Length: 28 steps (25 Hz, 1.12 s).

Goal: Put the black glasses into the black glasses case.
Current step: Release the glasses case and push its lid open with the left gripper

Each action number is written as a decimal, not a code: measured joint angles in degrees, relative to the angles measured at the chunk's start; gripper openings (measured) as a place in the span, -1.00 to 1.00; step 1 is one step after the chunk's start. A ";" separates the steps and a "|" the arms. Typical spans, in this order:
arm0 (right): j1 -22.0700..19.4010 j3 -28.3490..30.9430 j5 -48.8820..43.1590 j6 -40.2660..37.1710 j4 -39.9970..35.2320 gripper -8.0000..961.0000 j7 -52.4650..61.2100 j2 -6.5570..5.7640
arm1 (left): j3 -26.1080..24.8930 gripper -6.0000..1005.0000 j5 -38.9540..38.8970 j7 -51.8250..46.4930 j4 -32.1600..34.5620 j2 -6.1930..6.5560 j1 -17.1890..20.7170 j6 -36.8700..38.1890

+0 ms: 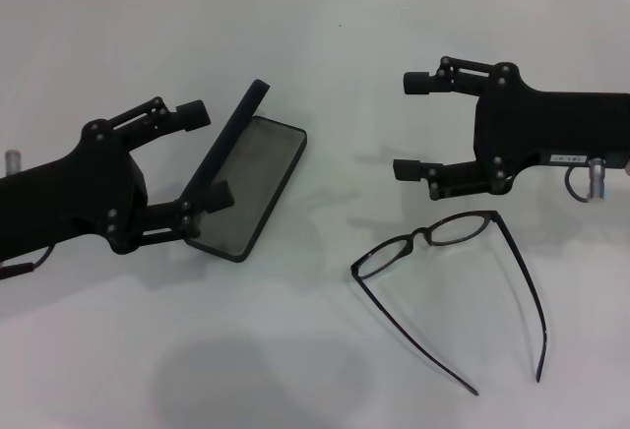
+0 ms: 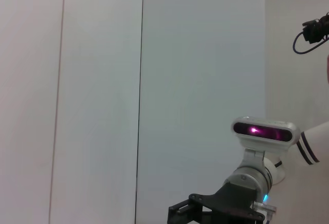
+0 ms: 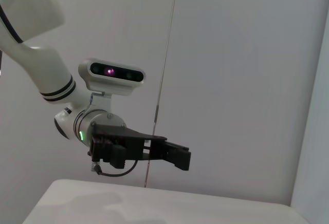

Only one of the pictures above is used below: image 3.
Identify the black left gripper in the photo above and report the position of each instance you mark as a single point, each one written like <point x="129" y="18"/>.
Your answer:
<point x="120" y="141"/>

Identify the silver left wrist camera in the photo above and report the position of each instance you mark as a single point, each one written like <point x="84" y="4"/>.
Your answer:
<point x="115" y="73"/>

